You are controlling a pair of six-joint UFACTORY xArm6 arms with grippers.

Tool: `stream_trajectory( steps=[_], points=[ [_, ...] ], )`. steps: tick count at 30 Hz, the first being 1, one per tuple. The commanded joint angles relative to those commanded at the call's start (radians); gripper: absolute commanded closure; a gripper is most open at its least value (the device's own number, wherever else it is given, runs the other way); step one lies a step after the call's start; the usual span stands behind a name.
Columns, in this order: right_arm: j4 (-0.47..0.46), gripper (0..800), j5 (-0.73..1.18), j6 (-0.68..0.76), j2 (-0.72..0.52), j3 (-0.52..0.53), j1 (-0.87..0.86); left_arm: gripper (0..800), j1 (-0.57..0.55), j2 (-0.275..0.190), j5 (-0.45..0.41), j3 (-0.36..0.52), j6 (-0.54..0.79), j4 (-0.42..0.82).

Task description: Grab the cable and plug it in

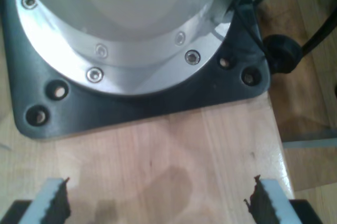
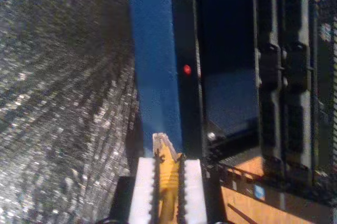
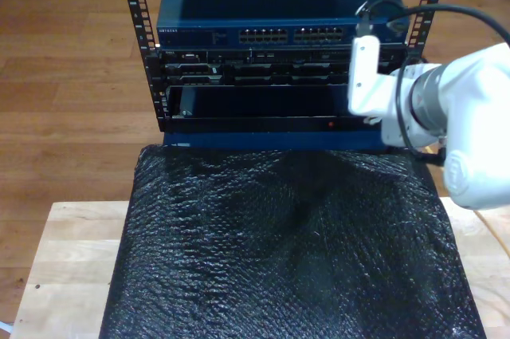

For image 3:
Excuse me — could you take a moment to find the blue base box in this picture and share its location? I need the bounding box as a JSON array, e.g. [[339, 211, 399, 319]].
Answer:
[[161, 130, 390, 153]]

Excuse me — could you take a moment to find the black gripper plug cable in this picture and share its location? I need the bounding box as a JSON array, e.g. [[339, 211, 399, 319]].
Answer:
[[395, 55, 446, 167]]

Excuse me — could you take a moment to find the black rack server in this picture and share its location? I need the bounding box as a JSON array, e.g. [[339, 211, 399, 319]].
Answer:
[[158, 47, 407, 87]]

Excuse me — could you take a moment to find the black rack drawer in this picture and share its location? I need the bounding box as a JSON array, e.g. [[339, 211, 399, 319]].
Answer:
[[161, 83, 384, 132]]

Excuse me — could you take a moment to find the black bubble wrap mat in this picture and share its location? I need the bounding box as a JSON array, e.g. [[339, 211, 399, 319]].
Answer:
[[98, 144, 488, 339]]

